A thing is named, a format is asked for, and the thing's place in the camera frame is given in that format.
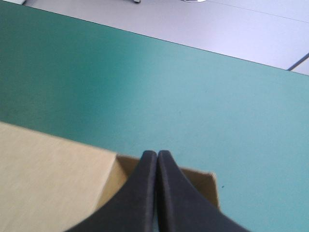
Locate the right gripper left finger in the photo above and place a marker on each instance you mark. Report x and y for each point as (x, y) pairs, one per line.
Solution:
(135, 200)

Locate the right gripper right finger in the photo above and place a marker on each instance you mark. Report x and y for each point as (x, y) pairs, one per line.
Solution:
(183, 205)

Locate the brown cardboard box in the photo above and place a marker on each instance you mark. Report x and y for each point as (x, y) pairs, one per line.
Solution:
(48, 178)

